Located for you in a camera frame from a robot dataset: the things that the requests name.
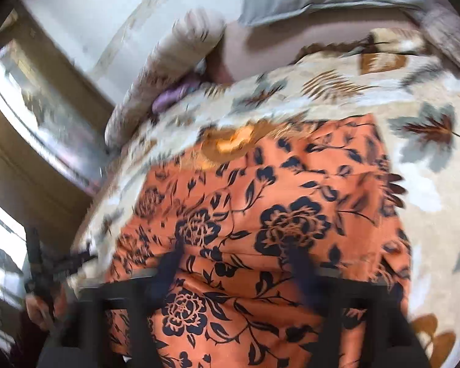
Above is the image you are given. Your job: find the orange black floral garment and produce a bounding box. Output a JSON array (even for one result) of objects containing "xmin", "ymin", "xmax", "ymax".
[{"xmin": 103, "ymin": 113, "xmax": 412, "ymax": 368}]

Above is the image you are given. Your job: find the beige striped bolster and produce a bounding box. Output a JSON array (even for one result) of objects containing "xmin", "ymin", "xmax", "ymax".
[{"xmin": 104, "ymin": 8, "xmax": 228, "ymax": 150}]

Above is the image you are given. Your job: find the purple cloth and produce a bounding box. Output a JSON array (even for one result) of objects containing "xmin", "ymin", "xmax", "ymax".
[{"xmin": 153, "ymin": 74, "xmax": 202, "ymax": 113}]

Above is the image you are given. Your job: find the beige leaf print blanket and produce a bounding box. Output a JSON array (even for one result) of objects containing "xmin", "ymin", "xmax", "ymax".
[{"xmin": 71, "ymin": 27, "xmax": 460, "ymax": 368}]

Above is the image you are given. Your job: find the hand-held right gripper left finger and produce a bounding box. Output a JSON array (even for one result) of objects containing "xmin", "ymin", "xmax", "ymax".
[{"xmin": 77, "ymin": 238, "xmax": 188, "ymax": 368}]

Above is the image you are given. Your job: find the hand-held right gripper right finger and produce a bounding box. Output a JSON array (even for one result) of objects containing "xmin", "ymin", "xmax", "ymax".
[{"xmin": 289, "ymin": 244, "xmax": 412, "ymax": 368}]

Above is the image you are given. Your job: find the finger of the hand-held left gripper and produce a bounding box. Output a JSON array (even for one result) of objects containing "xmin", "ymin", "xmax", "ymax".
[{"xmin": 57, "ymin": 250, "xmax": 100, "ymax": 277}]

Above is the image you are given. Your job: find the brown bedsheet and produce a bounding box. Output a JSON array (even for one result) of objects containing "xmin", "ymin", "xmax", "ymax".
[{"xmin": 207, "ymin": 8, "xmax": 426, "ymax": 85}]

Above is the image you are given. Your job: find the brown patterned cushion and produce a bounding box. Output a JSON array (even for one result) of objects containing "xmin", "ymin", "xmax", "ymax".
[{"xmin": 422, "ymin": 3, "xmax": 460, "ymax": 70}]

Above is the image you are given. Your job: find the person's left hand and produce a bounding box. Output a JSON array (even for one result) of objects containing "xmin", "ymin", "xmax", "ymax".
[{"xmin": 26, "ymin": 287, "xmax": 69, "ymax": 336}]

